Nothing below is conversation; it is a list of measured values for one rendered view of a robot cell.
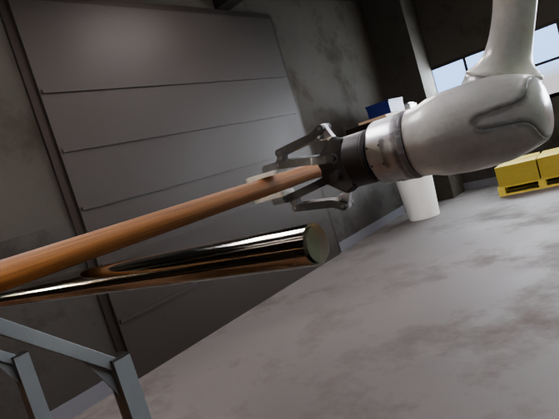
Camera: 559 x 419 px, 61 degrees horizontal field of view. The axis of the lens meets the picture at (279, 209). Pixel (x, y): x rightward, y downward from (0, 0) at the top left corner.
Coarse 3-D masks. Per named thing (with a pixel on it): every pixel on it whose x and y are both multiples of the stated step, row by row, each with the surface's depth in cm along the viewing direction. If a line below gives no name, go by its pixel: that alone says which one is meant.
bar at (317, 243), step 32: (160, 256) 42; (192, 256) 39; (224, 256) 36; (256, 256) 34; (288, 256) 32; (320, 256) 33; (32, 288) 57; (64, 288) 52; (96, 288) 48; (128, 288) 46; (0, 320) 81; (0, 352) 122; (64, 352) 88; (96, 352) 92; (128, 352) 96; (32, 384) 126; (128, 384) 95; (32, 416) 125; (128, 416) 95
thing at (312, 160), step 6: (306, 156) 73; (312, 156) 71; (318, 156) 70; (324, 156) 69; (330, 156) 68; (276, 162) 75; (282, 162) 74; (288, 162) 74; (294, 162) 73; (300, 162) 72; (306, 162) 72; (312, 162) 70; (318, 162) 70; (324, 162) 69; (330, 162) 68; (282, 168) 75
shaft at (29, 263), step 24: (312, 168) 87; (240, 192) 72; (264, 192) 76; (144, 216) 59; (168, 216) 61; (192, 216) 64; (72, 240) 51; (96, 240) 53; (120, 240) 55; (0, 264) 46; (24, 264) 47; (48, 264) 48; (72, 264) 51; (0, 288) 45
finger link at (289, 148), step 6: (318, 126) 69; (324, 126) 69; (330, 126) 70; (312, 132) 70; (318, 132) 69; (300, 138) 71; (306, 138) 71; (312, 138) 70; (288, 144) 73; (294, 144) 72; (300, 144) 71; (306, 144) 71; (276, 150) 74; (282, 150) 74; (288, 150) 73; (294, 150) 75
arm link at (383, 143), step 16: (400, 112) 61; (368, 128) 63; (384, 128) 61; (400, 128) 59; (368, 144) 62; (384, 144) 60; (400, 144) 59; (368, 160) 62; (384, 160) 61; (400, 160) 59; (384, 176) 62; (400, 176) 62; (416, 176) 61
